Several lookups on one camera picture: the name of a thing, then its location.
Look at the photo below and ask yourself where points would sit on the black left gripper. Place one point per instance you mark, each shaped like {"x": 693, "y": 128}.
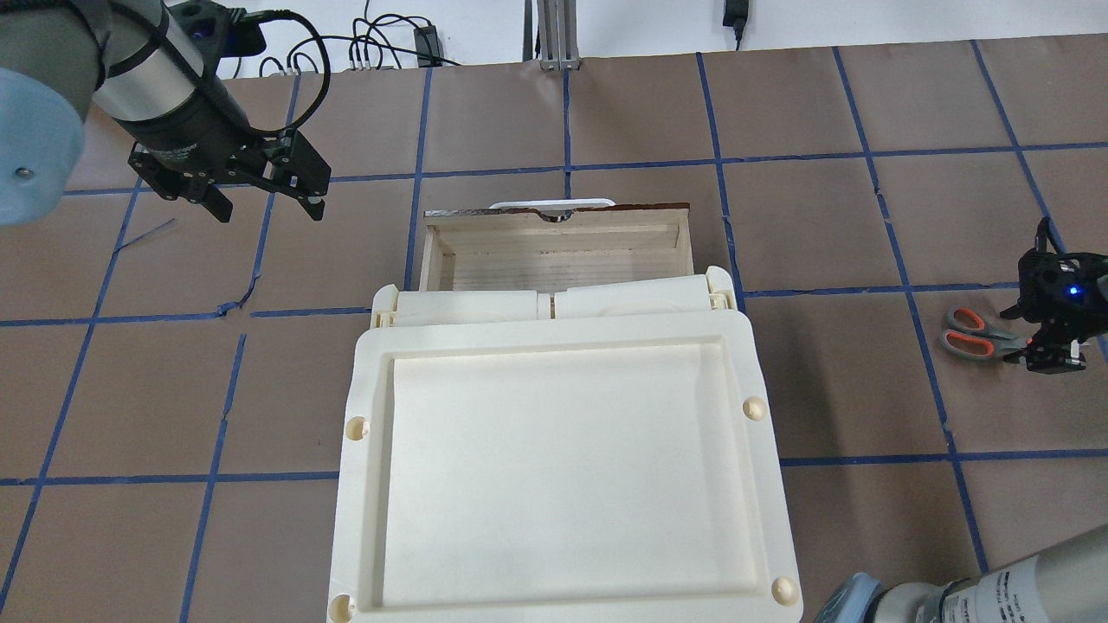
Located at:
{"x": 189, "y": 121}

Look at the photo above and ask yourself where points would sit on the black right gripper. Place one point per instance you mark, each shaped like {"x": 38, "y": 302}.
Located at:
{"x": 1053, "y": 327}

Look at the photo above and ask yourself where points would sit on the grey orange scissors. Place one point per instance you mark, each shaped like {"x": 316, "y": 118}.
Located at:
{"x": 968, "y": 336}

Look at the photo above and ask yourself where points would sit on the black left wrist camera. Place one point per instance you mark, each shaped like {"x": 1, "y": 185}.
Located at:
{"x": 219, "y": 31}

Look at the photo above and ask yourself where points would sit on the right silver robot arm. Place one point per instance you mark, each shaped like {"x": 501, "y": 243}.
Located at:
{"x": 1063, "y": 583}

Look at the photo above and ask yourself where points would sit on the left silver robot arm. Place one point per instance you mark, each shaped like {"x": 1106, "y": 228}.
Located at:
{"x": 152, "y": 68}

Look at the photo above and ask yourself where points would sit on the black power adapter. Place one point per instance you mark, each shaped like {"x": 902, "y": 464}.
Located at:
{"x": 736, "y": 16}

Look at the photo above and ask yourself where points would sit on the aluminium frame post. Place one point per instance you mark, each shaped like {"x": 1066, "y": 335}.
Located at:
{"x": 550, "y": 35}

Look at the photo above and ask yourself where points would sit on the light wooden drawer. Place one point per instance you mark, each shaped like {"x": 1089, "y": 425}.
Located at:
{"x": 483, "y": 250}

